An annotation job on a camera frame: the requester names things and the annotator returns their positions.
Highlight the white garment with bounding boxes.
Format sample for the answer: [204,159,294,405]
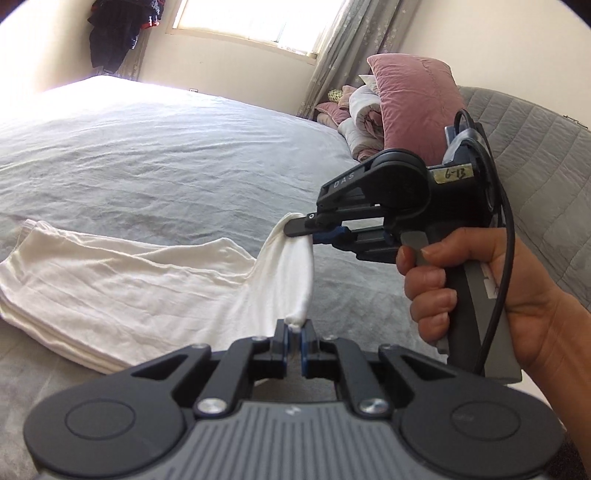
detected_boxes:
[1,220,314,373]

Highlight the right forearm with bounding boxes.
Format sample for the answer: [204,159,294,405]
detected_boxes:
[512,288,590,465]

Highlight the dark hanging clothes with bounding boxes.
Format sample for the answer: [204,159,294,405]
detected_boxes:
[87,0,165,73]

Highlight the right hand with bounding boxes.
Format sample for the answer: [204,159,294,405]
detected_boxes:
[396,228,558,360]

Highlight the folded grey pink quilt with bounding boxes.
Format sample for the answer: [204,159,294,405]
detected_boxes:
[338,85,385,161]

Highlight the pink velvet pillow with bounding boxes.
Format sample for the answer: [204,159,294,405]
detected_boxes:
[368,53,465,166]

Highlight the small pink cushion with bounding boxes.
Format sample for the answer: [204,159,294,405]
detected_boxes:
[315,85,356,126]

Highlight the grey quilted headboard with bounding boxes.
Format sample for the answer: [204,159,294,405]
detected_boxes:
[460,87,590,307]

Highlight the grey patterned curtain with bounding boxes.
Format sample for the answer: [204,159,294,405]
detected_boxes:
[297,0,421,118]

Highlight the window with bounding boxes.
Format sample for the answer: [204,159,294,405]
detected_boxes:
[172,0,348,56]

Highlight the grey bed sheet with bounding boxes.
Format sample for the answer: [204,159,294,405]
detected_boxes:
[1,77,442,425]

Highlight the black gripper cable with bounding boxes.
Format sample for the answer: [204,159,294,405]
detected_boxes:
[452,108,518,365]

